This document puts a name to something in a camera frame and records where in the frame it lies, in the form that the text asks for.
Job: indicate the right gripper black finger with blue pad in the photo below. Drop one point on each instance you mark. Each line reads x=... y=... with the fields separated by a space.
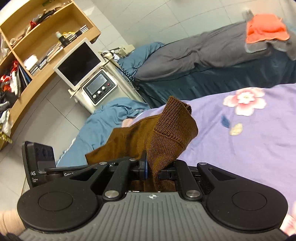
x=143 y=166

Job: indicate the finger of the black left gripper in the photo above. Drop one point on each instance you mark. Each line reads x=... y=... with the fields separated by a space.
x=63 y=170

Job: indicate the brown knitted sweater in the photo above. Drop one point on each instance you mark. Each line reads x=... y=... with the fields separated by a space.
x=164 y=137

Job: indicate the blue blanket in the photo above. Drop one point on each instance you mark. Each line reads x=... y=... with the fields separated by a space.
x=98 y=127

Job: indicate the white machine with control panel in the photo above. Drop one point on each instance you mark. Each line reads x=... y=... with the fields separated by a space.
x=109 y=82

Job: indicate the white monitor screen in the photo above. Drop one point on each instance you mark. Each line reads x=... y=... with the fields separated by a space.
x=79 y=64

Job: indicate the purple floral bed sheet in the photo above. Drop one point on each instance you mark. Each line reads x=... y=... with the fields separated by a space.
x=246 y=167

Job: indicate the wooden cubby bookshelf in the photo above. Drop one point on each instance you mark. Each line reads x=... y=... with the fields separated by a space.
x=67 y=18

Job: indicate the grey duvet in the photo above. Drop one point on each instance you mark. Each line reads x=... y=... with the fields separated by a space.
x=219 y=48

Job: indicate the orange cloth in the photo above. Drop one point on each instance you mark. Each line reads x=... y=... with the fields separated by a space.
x=265 y=27

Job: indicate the grey towel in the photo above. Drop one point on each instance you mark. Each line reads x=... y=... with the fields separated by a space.
x=288 y=46

